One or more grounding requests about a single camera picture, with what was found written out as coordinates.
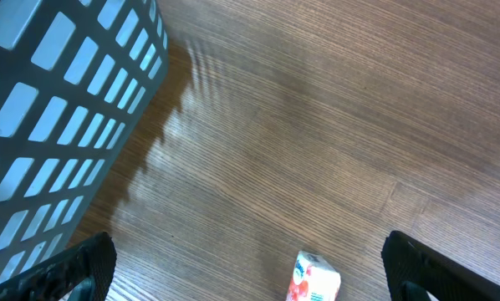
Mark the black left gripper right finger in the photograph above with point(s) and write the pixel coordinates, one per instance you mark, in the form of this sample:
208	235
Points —
415	271

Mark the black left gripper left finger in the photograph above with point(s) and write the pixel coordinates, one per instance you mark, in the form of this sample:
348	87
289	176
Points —
82	272

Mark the red Kleenex tissue pack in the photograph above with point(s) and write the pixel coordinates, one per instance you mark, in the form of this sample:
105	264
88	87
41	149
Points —
313	279

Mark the grey plastic shopping basket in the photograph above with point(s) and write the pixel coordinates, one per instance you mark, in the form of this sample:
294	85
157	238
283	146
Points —
75	78

